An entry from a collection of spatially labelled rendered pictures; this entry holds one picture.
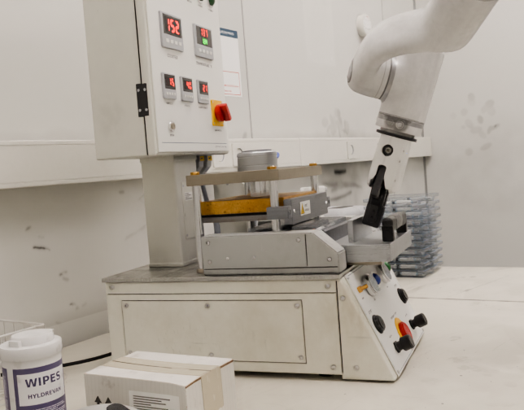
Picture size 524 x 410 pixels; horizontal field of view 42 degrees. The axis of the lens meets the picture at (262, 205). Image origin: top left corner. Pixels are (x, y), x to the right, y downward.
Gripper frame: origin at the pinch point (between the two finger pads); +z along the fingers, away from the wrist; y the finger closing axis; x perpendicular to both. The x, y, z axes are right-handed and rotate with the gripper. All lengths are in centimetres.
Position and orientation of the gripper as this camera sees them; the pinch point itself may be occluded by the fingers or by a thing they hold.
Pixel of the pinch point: (373, 215)
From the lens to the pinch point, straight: 129.3
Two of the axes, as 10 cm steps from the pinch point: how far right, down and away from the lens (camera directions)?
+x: -9.0, -2.9, 3.2
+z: -2.4, 9.5, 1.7
